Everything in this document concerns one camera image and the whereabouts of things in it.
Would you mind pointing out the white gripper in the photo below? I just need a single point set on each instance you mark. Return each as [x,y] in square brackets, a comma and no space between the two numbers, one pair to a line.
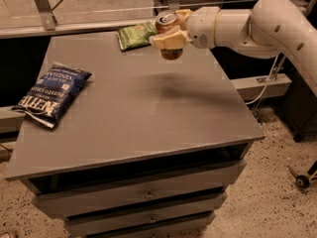
[200,26]

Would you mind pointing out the orange soda can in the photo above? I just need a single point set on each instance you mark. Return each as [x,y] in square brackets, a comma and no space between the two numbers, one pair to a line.
[166,24]

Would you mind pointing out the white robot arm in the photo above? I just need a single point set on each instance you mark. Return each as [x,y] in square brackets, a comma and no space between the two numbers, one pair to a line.
[270,28]

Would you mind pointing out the green jalapeno chip bag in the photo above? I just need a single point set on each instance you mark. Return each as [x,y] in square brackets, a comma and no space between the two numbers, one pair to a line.
[136,36]

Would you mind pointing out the blue kettle chip bag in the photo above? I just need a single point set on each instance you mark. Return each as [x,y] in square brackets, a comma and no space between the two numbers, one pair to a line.
[52,94]

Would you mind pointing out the grey drawer cabinet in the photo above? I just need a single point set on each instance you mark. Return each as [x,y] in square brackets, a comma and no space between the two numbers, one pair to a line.
[137,116]

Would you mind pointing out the top grey drawer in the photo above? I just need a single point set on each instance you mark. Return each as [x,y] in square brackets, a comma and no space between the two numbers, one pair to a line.
[95,198]

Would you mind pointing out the grey drawer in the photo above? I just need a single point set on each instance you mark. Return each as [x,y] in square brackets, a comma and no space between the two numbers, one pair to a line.
[161,228]
[95,198]
[144,213]

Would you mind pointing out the black caster wheel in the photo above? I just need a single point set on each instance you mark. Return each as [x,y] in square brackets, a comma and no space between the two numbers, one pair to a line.
[303,181]

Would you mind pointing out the bottom grey drawer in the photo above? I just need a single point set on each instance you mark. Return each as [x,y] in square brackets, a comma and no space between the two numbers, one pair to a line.
[161,228]

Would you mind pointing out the middle grey drawer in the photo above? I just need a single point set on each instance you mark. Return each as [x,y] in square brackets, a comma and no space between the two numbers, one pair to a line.
[144,213]

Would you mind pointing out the metal railing frame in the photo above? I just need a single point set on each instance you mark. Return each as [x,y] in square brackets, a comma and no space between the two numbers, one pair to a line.
[32,18]

